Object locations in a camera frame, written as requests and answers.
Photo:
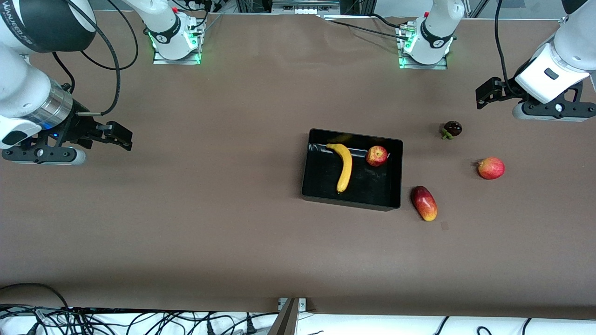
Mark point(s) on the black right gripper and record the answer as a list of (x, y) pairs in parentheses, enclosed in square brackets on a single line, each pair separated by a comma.
[(78, 125)]

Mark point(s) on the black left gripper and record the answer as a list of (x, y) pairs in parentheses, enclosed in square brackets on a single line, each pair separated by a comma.
[(508, 90)]

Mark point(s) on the small red yellow apple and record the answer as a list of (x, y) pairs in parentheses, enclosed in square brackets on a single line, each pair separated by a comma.
[(376, 156)]

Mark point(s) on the black rectangular plastic tray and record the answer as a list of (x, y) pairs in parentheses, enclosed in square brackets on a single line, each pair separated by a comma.
[(372, 190)]

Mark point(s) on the yellow banana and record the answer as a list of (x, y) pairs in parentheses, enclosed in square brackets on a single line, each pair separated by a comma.
[(346, 167)]

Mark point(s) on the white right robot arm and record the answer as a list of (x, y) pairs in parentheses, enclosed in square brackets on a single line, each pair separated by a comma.
[(18, 83)]

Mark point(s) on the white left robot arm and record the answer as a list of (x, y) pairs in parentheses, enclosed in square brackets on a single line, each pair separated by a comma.
[(572, 51)]

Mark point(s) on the dark purple mangosteen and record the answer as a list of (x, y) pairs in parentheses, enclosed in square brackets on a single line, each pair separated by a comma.
[(452, 129)]

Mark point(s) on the round red pomegranate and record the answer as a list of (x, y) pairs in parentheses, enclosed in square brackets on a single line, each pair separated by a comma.
[(491, 168)]

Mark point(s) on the slanted aluminium profile bar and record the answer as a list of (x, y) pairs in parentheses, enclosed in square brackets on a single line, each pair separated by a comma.
[(478, 8)]

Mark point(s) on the red yellow mango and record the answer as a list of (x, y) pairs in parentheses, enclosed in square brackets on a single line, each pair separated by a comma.
[(423, 203)]

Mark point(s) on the brown table cover sheet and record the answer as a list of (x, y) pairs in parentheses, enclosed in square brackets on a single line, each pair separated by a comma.
[(260, 93)]

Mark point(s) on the grey power strip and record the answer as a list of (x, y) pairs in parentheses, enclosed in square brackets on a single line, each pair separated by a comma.
[(305, 8)]

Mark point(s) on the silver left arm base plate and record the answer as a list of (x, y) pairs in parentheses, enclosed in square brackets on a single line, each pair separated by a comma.
[(405, 63)]

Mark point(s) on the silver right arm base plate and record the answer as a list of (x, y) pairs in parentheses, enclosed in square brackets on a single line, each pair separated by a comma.
[(160, 56)]

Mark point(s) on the dark grey slanted post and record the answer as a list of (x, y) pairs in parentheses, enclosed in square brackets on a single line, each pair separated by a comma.
[(285, 321)]

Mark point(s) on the silver metal edge bracket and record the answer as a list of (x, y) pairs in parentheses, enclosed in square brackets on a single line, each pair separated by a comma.
[(302, 304)]

